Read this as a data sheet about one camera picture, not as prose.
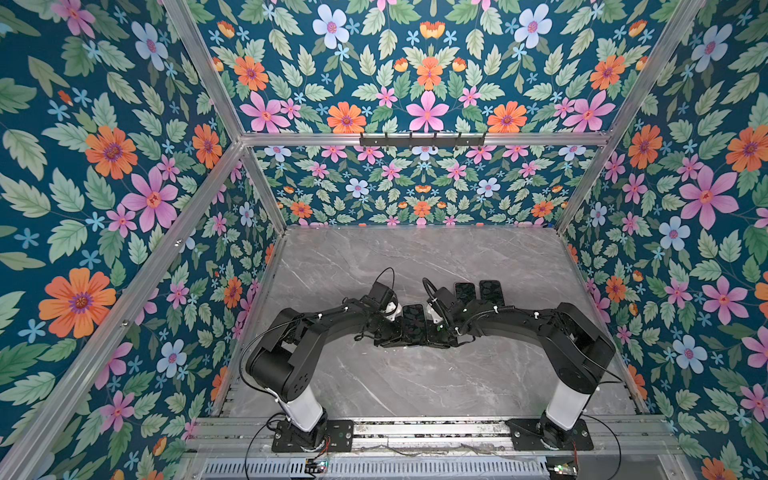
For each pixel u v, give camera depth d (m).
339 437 0.73
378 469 0.77
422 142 0.91
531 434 0.73
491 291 1.12
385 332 0.79
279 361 0.47
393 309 0.81
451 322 0.71
